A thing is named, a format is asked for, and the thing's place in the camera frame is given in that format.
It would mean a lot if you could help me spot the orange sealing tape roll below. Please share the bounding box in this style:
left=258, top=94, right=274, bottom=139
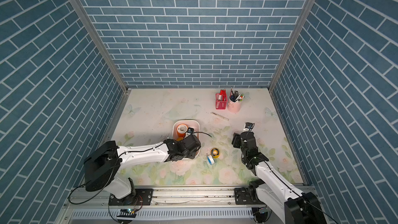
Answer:
left=176, top=123, right=188, bottom=138

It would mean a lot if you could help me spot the yellow black tape roll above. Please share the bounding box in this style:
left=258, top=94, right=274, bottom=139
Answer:
left=210, top=148, right=220, bottom=159

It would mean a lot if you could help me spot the white plastic storage box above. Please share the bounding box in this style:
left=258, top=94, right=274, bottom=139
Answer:
left=172, top=120, right=202, bottom=161

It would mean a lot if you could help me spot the small blue tape roll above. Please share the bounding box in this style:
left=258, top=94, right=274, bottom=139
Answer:
left=207, top=155, right=215, bottom=166

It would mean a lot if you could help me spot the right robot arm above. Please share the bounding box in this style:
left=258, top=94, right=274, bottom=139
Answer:
left=232, top=131, right=327, bottom=224

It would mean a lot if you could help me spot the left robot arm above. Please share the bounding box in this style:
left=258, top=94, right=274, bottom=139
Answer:
left=84, top=134, right=201, bottom=199

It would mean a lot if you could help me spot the pink bucket pen holder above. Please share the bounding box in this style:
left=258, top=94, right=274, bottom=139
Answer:
left=227, top=96, right=241, bottom=114

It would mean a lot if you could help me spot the pink mesh pen holder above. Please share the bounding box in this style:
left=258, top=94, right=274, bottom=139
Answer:
left=215, top=93, right=228, bottom=110

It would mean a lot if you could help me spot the red marker in mesh holder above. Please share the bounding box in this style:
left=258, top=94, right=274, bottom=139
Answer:
left=218, top=89, right=227, bottom=101

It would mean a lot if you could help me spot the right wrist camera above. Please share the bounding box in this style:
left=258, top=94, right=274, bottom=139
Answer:
left=243, top=122, right=255, bottom=132

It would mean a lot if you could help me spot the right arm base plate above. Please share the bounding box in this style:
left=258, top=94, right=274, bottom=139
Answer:
left=234, top=187, right=264, bottom=205

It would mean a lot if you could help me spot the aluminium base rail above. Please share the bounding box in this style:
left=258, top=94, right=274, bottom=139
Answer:
left=63, top=185, right=321, bottom=209

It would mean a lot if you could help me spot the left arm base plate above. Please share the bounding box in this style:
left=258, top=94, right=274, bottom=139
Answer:
left=108, top=188, right=154, bottom=207

